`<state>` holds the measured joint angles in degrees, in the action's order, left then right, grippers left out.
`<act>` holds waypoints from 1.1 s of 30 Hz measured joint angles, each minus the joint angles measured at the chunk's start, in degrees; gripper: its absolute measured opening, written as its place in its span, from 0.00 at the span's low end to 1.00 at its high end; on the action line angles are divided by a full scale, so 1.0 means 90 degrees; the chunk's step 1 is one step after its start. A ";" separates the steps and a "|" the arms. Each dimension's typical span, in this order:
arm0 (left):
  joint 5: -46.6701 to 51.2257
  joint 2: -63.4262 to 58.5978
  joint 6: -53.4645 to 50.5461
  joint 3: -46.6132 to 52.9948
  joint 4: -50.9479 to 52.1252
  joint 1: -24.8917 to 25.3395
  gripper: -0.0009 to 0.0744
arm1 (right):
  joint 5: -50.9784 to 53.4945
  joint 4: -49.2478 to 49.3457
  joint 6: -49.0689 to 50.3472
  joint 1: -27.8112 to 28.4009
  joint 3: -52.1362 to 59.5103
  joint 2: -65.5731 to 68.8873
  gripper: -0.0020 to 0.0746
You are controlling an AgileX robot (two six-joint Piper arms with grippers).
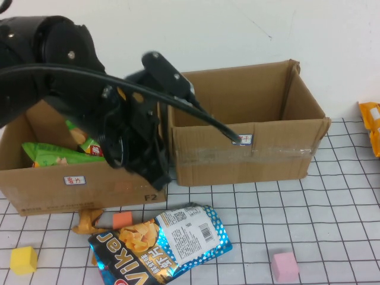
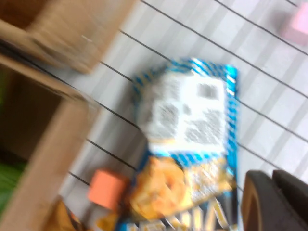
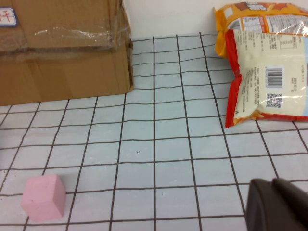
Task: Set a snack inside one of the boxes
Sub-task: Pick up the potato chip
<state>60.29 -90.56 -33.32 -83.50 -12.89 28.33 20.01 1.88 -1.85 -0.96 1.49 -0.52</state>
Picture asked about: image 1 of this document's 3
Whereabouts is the orange foam cube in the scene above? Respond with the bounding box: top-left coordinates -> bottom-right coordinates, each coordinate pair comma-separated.
112,211 -> 133,230

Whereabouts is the large green chip bag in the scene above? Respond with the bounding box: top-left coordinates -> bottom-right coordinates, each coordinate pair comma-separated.
65,120 -> 105,157

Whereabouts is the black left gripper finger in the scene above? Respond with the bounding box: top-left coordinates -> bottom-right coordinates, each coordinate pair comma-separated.
150,141 -> 172,191
127,165 -> 155,185

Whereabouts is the cardboard box with clear tape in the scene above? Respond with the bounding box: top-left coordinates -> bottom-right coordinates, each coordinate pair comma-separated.
167,59 -> 332,187

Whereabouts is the cardboard box with F2 print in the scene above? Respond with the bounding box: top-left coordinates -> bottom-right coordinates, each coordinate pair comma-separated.
0,99 -> 167,217

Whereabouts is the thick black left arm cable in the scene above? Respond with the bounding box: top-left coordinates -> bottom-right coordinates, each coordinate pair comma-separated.
0,64 -> 242,142

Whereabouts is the orange snack bag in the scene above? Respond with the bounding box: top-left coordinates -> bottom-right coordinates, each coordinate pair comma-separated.
358,101 -> 380,160

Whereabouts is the white label on taped box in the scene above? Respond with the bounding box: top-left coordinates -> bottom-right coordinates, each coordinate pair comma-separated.
232,134 -> 254,147

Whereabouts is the pink foam cube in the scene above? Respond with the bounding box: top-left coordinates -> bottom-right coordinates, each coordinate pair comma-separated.
272,252 -> 299,283

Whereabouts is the flat green chip bag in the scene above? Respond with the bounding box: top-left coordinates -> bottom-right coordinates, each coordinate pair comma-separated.
21,141 -> 106,169

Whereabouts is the yellow snack wrapper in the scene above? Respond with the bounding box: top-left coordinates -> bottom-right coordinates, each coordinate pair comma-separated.
71,208 -> 106,235

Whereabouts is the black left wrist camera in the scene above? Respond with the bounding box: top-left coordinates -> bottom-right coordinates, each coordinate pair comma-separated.
141,51 -> 195,100

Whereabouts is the yellow foam cube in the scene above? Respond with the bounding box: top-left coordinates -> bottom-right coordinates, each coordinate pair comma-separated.
9,245 -> 39,276

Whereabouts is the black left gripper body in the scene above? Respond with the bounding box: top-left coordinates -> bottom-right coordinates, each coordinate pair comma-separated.
100,71 -> 163,172

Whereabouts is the blue black Vikar chips bag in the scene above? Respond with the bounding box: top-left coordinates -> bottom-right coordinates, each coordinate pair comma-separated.
88,202 -> 233,285

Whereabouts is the white label on F2 box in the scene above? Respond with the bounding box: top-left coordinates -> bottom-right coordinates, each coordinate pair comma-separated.
64,175 -> 87,186

